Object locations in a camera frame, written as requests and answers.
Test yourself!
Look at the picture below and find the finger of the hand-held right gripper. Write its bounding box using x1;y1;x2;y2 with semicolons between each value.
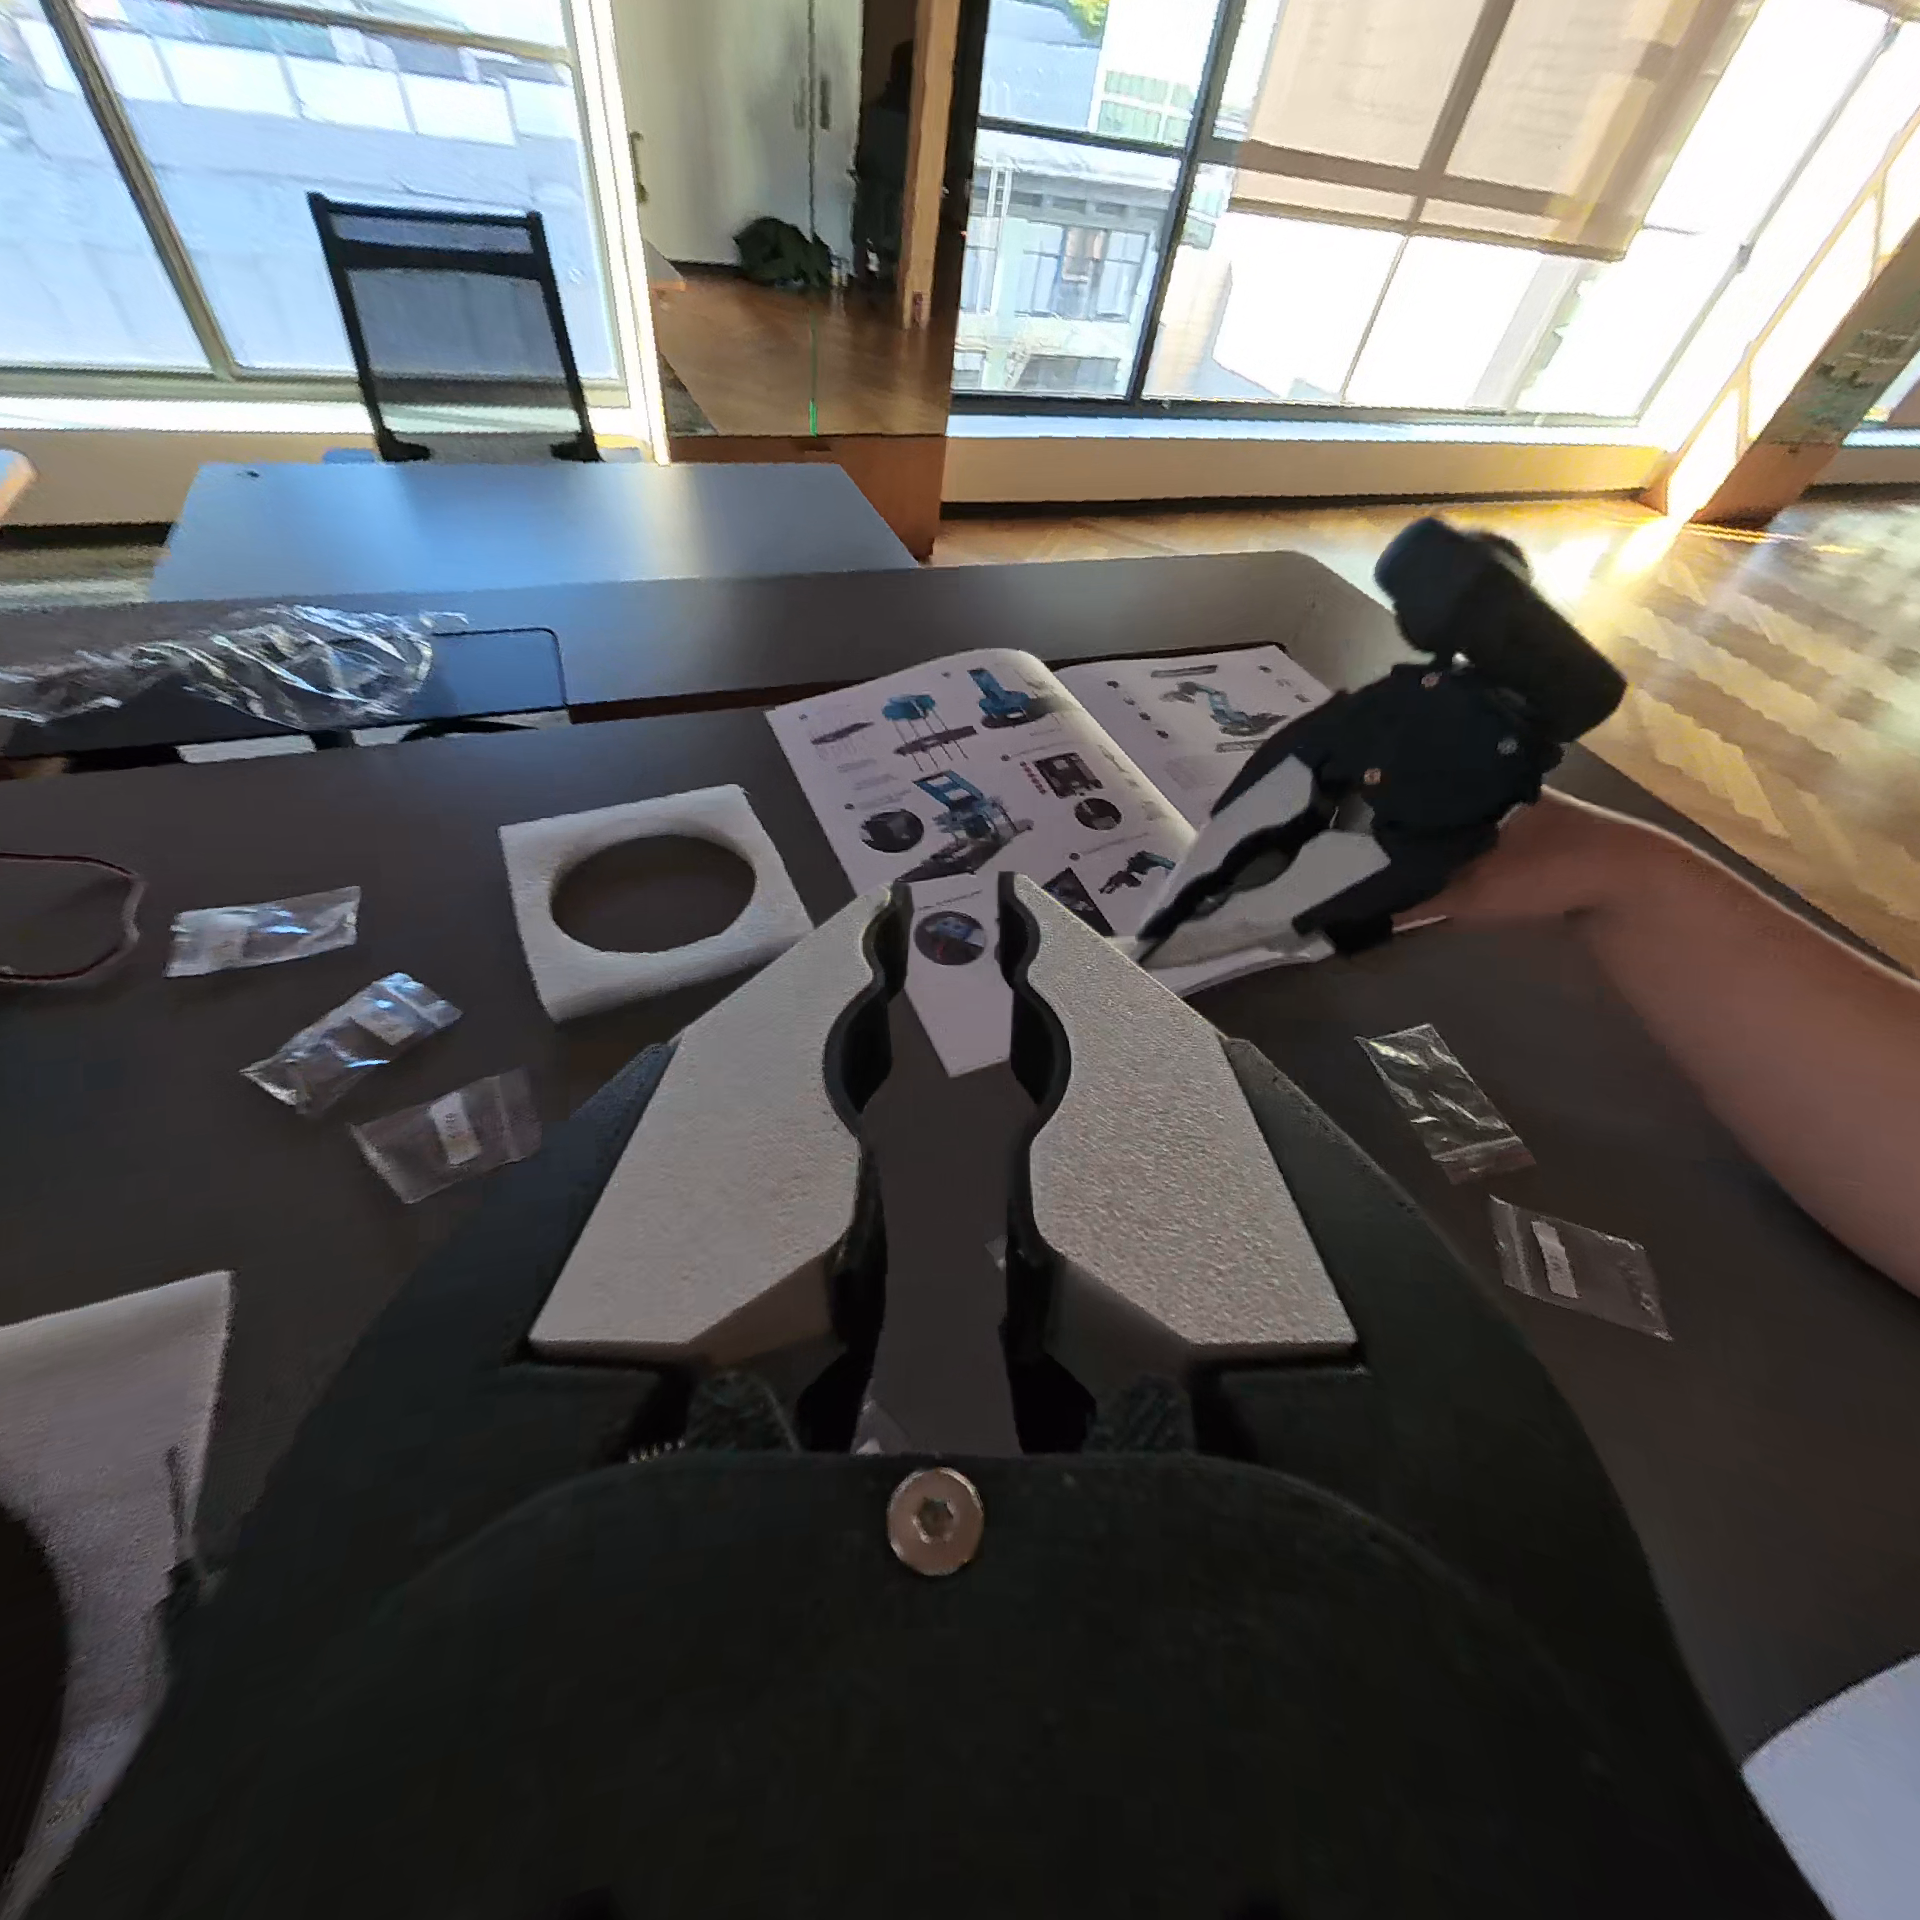
1140;744;1353;940
1132;824;1403;999

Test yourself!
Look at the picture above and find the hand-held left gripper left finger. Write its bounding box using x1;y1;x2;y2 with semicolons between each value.
526;883;902;1451

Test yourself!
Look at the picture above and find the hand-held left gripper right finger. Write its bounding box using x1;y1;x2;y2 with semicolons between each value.
996;872;1363;1454

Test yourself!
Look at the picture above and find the instruction manual booklet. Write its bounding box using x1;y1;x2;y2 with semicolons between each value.
767;644;1337;1081

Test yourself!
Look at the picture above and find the clear plastic bag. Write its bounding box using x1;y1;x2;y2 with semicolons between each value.
0;604;472;734

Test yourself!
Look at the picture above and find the black metal base plate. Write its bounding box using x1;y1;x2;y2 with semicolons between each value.
0;1499;73;1854

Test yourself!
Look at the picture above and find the dark desk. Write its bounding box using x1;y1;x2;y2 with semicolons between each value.
0;552;1920;1920

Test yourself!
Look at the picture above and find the person's right hand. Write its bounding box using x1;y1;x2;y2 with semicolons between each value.
1394;796;1615;934

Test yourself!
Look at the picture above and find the white foam square with hole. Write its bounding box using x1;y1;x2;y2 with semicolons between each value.
499;784;816;1027

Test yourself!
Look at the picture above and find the window with beige blind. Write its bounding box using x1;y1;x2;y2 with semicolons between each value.
952;0;1920;443

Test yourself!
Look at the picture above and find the white foam pouch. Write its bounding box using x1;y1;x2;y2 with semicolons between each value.
0;1271;240;1920

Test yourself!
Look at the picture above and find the pale grey table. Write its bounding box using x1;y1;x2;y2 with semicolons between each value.
152;462;921;607

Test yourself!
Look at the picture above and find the dark green backpack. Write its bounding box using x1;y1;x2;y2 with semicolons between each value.
731;217;838;297

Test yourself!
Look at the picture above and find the person's white shirt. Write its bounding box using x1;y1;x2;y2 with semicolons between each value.
1745;1650;1920;1920

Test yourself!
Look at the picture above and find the dark office chair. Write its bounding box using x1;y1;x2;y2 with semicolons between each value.
307;193;606;467

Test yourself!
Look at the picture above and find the large window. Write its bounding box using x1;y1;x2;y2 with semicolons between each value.
0;0;640;415

